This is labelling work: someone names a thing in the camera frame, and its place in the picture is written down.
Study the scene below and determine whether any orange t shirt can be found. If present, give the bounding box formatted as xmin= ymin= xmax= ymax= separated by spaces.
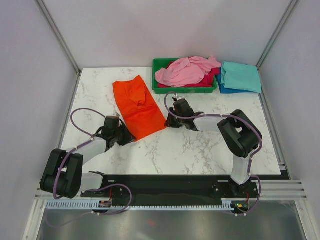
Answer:
xmin=112 ymin=75 xmax=166 ymax=141

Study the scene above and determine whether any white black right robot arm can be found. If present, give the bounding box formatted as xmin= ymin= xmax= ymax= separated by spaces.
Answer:
xmin=165 ymin=96 xmax=263 ymax=197

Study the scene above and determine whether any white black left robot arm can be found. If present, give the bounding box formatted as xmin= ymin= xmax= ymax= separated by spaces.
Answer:
xmin=40 ymin=116 xmax=136 ymax=200

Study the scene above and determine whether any pink t shirt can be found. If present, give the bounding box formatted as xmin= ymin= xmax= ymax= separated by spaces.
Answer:
xmin=155 ymin=56 xmax=222 ymax=88

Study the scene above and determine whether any blue folded t shirt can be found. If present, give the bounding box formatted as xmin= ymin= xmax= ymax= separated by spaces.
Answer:
xmin=216 ymin=67 xmax=262 ymax=95

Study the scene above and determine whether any green plastic bin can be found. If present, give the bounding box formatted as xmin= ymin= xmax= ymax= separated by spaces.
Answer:
xmin=152 ymin=57 xmax=221 ymax=94

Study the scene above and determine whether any teal folded t shirt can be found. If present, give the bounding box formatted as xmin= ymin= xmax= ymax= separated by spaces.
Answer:
xmin=221 ymin=61 xmax=262 ymax=94

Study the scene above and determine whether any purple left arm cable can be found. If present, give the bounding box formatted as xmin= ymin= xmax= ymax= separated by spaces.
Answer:
xmin=53 ymin=107 xmax=108 ymax=200

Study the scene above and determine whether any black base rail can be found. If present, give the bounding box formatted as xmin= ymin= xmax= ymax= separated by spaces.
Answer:
xmin=80 ymin=175 xmax=259 ymax=206

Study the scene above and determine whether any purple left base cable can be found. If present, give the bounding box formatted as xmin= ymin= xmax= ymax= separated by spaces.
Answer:
xmin=44 ymin=183 xmax=133 ymax=230

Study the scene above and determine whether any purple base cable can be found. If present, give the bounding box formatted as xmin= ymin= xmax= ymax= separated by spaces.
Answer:
xmin=44 ymin=183 xmax=133 ymax=230
xmin=226 ymin=176 xmax=262 ymax=217

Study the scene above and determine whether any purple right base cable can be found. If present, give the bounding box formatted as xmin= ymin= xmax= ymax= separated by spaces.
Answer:
xmin=226 ymin=176 xmax=262 ymax=217

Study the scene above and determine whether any white slotted cable duct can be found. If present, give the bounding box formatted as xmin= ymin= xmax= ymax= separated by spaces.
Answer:
xmin=45 ymin=198 xmax=248 ymax=211

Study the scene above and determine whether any left aluminium frame post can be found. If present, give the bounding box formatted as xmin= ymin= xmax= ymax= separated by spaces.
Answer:
xmin=34 ymin=0 xmax=82 ymax=76

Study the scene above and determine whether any aluminium frame post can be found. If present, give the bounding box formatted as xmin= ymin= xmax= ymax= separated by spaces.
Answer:
xmin=34 ymin=0 xmax=82 ymax=76
xmin=256 ymin=0 xmax=300 ymax=70

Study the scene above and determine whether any right aluminium frame post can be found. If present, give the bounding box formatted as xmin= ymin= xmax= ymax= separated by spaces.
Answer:
xmin=256 ymin=0 xmax=300 ymax=70

